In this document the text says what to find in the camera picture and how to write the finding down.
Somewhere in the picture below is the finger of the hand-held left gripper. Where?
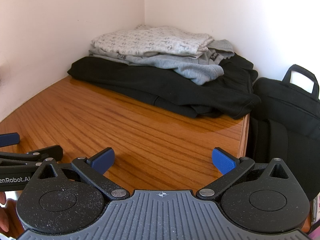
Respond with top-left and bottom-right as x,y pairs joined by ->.
0,132 -> 21,148
0,144 -> 64,167

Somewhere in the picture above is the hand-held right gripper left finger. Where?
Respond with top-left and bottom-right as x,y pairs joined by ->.
37,147 -> 131,202

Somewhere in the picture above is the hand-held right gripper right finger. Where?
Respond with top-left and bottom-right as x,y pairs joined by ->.
196,148 -> 291,202

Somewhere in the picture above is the white checker-print garment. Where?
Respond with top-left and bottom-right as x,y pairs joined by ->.
90,24 -> 215,57

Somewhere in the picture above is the person's left hand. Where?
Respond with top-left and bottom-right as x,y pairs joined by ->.
0,191 -> 11,233

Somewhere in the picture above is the black bag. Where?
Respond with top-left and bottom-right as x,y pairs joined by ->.
249,64 -> 320,202

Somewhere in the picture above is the black cloth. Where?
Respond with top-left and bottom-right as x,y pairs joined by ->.
67,52 -> 262,120

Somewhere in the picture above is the white printed packet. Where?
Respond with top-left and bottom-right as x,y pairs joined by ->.
311,191 -> 320,230

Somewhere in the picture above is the grey printed folded cloth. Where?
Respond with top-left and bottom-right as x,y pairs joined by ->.
88,39 -> 235,86

